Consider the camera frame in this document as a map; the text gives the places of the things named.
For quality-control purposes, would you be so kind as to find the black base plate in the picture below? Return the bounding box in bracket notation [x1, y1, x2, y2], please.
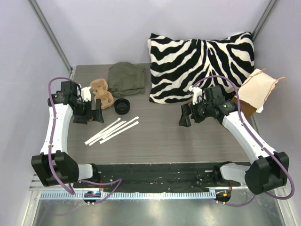
[72, 161, 242, 194]

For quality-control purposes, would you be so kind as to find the zebra print pillow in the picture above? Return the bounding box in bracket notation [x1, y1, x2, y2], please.
[147, 32, 254, 104]

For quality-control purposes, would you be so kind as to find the brown paper bag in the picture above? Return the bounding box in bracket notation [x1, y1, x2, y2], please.
[232, 96, 257, 119]

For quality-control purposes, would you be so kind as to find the black plastic cup lid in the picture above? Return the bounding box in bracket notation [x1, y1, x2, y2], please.
[114, 98, 130, 115]

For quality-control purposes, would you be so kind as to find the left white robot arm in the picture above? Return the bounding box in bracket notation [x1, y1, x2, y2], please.
[31, 80, 104, 188]

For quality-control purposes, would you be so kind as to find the olive green folded cloth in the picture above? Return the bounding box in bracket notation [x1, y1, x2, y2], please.
[108, 62, 145, 98]

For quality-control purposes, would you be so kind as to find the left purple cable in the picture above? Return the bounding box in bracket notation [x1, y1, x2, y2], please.
[48, 77, 123, 216]

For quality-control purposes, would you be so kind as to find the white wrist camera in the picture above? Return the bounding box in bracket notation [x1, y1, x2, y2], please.
[81, 86, 93, 102]
[189, 86, 203, 105]

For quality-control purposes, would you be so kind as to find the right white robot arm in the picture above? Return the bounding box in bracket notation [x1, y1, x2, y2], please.
[179, 86, 289, 194]

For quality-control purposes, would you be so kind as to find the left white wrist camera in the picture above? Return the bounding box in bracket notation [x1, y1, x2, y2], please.
[81, 86, 93, 102]

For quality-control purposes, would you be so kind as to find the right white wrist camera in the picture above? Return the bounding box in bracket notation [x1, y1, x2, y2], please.
[189, 86, 203, 105]

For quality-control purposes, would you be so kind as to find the white paper straw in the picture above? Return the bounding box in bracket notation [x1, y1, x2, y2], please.
[89, 121, 126, 146]
[84, 118, 121, 145]
[102, 116, 139, 139]
[99, 121, 139, 144]

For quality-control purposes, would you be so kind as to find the cream cloth drawstring bag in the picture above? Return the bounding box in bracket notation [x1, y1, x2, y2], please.
[237, 69, 287, 113]

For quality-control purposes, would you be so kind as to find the brown cardboard cup carrier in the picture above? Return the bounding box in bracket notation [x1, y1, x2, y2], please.
[90, 79, 114, 109]

